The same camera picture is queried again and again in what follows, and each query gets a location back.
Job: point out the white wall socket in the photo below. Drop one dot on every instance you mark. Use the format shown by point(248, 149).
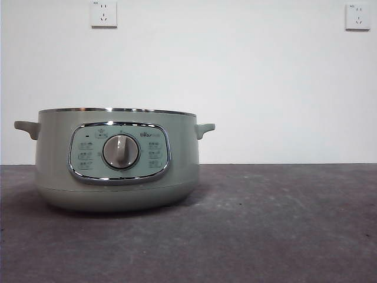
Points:
point(357, 17)
point(103, 14)

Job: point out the pale green electric pot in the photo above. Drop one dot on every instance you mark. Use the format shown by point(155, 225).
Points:
point(59, 177)

